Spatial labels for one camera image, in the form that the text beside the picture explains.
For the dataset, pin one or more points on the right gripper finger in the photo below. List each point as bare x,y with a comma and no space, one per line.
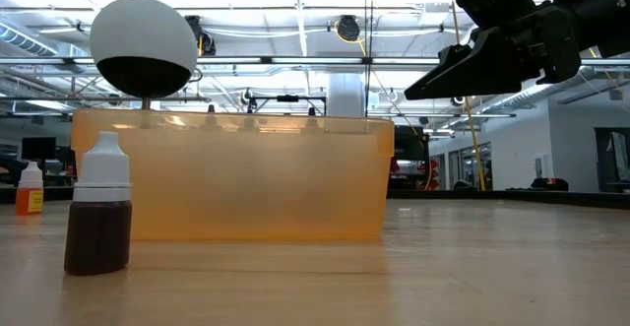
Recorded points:
455,52
492,65

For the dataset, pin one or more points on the blue-capped food colouring bottle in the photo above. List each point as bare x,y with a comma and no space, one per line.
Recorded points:
248,123

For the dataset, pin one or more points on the purple-capped food colouring bottle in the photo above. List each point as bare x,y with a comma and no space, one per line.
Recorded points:
210,111

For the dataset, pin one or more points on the small brown dropper bottle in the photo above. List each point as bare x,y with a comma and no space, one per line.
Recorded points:
98,208

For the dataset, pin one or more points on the small orange dropper bottle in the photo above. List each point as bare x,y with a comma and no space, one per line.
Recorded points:
28,190

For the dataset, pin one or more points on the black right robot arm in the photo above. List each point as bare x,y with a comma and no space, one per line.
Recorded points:
610,16

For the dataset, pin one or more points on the black computer monitor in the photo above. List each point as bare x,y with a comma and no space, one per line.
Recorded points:
411,144

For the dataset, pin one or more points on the red white striped sign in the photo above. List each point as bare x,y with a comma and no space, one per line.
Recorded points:
428,173

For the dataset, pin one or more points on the person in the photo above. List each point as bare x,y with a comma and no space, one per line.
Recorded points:
395,166

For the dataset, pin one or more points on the black bag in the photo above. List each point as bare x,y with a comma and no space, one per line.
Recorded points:
548,184

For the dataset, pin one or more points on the orange translucent plastic bin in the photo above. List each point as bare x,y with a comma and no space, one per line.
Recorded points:
246,183

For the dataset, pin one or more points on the white globe table lamp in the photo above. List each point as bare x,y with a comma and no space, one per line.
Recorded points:
143,35

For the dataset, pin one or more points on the dark computer monitor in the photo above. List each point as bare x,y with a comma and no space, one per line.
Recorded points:
38,148

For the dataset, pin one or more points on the black metal stand frame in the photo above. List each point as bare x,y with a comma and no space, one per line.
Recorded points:
288,98

